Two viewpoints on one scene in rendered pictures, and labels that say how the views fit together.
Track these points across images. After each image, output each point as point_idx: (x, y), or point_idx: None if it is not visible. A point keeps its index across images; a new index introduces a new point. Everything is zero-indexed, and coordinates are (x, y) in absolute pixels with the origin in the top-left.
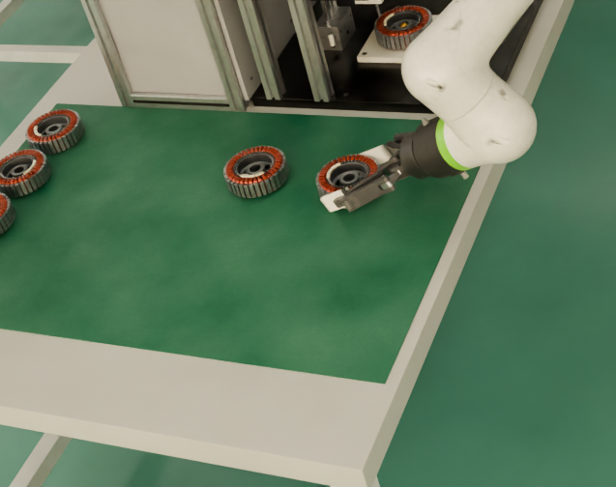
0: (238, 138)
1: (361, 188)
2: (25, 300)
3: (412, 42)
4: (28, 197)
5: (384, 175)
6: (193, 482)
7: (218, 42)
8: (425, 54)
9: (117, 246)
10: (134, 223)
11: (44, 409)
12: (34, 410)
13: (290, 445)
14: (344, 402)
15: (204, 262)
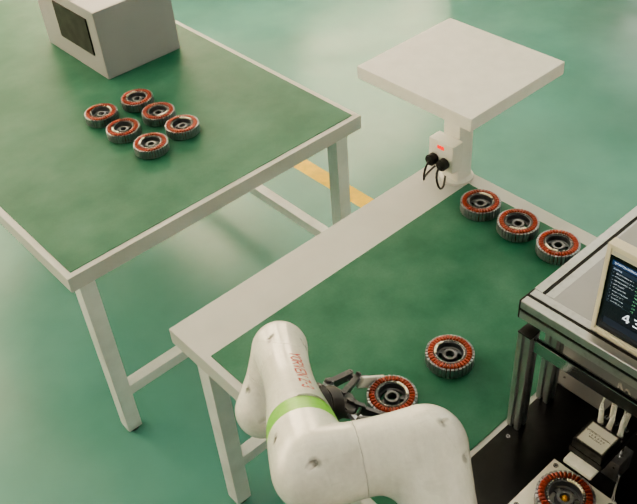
0: (513, 365)
1: (341, 374)
2: (421, 236)
3: (289, 323)
4: (533, 251)
5: (332, 382)
6: None
7: None
8: (267, 324)
9: (437, 280)
10: (455, 292)
11: (325, 232)
12: (328, 228)
13: (209, 309)
14: (215, 337)
15: (384, 313)
